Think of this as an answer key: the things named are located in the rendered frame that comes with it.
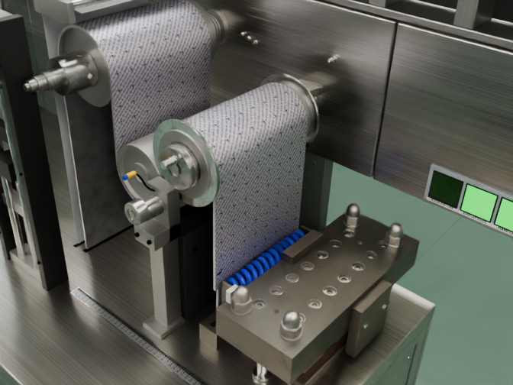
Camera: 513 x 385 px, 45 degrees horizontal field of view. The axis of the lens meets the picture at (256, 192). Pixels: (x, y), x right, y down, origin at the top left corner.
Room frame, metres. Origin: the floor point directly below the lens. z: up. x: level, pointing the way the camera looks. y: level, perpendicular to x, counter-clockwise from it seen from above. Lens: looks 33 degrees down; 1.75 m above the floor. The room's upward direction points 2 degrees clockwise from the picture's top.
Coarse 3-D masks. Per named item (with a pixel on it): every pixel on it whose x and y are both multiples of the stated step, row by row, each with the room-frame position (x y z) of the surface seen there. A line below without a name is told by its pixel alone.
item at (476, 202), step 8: (472, 192) 0.87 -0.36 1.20; (480, 192) 0.86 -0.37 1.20; (488, 192) 0.85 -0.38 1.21; (464, 200) 0.88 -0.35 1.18; (472, 200) 0.87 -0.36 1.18; (480, 200) 0.86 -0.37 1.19; (488, 200) 0.85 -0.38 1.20; (464, 208) 0.87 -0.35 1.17; (472, 208) 0.87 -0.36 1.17; (480, 208) 0.86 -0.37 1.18; (488, 208) 0.85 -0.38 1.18; (480, 216) 0.85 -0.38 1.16; (488, 216) 0.85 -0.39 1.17
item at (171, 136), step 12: (300, 96) 1.01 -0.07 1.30; (168, 132) 0.86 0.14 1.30; (180, 132) 0.84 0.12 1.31; (168, 144) 0.86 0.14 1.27; (192, 144) 0.82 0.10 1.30; (204, 156) 0.81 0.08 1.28; (204, 168) 0.81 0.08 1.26; (204, 180) 0.81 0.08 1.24; (180, 192) 0.84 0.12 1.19; (192, 192) 0.82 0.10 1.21; (204, 192) 0.81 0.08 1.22
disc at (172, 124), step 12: (168, 120) 0.86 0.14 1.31; (180, 120) 0.84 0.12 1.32; (156, 132) 0.88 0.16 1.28; (192, 132) 0.82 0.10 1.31; (156, 144) 0.88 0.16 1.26; (204, 144) 0.81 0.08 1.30; (156, 156) 0.88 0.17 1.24; (216, 168) 0.79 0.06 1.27; (216, 180) 0.79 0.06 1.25; (216, 192) 0.79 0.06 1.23; (192, 204) 0.83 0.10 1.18; (204, 204) 0.81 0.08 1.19
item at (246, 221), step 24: (288, 168) 0.95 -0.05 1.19; (240, 192) 0.85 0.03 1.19; (264, 192) 0.90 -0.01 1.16; (288, 192) 0.95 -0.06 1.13; (216, 216) 0.80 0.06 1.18; (240, 216) 0.85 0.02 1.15; (264, 216) 0.90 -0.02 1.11; (288, 216) 0.95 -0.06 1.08; (216, 240) 0.80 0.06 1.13; (240, 240) 0.85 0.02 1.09; (264, 240) 0.90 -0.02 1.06; (216, 264) 0.80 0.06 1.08; (240, 264) 0.85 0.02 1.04; (216, 288) 0.80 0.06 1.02
